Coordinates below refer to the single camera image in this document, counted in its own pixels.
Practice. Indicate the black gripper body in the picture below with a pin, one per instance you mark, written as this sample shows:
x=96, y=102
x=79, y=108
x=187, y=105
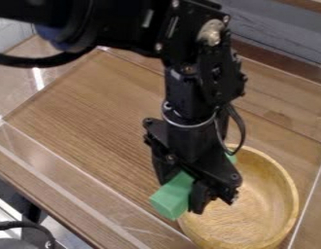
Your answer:
x=187, y=140

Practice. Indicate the grey metal frame part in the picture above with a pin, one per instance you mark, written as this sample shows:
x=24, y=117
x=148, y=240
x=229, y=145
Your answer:
x=16, y=209

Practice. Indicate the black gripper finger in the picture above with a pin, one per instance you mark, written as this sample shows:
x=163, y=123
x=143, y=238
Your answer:
x=199, y=197
x=164, y=167

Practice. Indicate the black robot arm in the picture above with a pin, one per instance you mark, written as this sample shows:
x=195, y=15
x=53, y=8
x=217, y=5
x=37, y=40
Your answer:
x=187, y=35

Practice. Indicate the green rectangular block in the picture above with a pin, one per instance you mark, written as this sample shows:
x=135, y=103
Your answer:
x=171, y=197

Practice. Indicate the clear acrylic enclosure wall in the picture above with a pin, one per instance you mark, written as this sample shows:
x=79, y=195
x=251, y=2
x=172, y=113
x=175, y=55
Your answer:
x=74, y=155

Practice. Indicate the brown wooden bowl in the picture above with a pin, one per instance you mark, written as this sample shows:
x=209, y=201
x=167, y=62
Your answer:
x=259, y=219

